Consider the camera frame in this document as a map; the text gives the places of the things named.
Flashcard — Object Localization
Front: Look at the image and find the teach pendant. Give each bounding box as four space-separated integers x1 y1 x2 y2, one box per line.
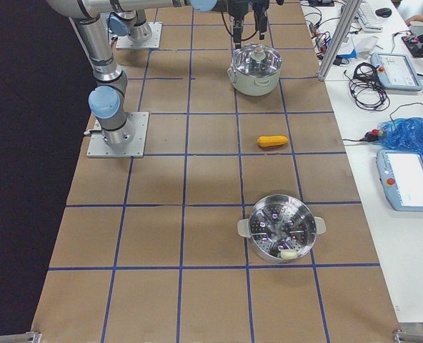
376 149 423 212
370 53 423 91

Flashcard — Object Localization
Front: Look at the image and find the person hand at desk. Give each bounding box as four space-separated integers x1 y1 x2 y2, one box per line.
405 14 423 26

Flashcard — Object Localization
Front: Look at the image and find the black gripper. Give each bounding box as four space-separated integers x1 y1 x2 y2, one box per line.
227 0 269 49

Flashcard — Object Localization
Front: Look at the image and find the glass pot lid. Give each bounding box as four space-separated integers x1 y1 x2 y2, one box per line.
231 44 282 76

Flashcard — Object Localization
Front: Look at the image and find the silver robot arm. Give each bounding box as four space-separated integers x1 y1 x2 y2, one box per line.
48 1 218 146
107 1 269 49

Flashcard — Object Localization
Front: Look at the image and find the aluminium frame post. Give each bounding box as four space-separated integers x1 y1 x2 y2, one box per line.
318 0 362 81

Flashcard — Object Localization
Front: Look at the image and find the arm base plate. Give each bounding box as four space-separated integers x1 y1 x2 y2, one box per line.
86 112 149 158
116 22 162 50

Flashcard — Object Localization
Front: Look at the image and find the blue box on desk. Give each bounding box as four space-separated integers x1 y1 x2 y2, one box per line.
337 44 357 59

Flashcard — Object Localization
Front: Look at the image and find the yellow corn cob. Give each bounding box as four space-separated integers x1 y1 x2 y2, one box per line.
257 135 289 148

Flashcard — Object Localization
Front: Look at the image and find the teach pendant near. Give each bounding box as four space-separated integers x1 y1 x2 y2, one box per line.
376 149 423 212

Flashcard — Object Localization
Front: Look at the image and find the black coiled cable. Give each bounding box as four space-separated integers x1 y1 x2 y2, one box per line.
343 61 390 111

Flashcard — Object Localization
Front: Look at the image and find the steel steamer basket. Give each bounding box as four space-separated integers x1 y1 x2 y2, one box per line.
237 194 327 264

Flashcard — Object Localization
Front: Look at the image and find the blue plastic bag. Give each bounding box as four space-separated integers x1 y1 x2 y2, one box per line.
377 117 423 156

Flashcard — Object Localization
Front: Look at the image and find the teach pendant far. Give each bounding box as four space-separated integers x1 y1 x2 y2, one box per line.
370 53 423 91

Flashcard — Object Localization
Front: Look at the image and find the pale green electric pot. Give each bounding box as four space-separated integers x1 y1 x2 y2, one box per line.
227 44 282 96

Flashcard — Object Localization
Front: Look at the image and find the white paper box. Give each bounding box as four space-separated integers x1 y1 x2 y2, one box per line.
353 35 379 59

